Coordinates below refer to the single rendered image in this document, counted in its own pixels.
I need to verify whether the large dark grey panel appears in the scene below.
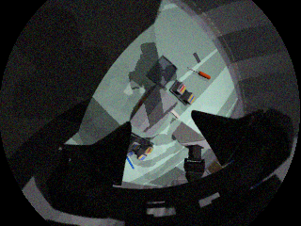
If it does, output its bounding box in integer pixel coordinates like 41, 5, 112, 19
0, 0, 163, 189

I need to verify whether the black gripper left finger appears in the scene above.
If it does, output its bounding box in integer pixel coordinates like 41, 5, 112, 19
60, 121, 132, 186

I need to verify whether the white flat bar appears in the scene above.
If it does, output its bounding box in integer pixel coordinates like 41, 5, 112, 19
172, 110, 180, 118

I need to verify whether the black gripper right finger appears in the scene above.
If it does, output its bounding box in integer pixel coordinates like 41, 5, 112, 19
191, 109, 262, 167

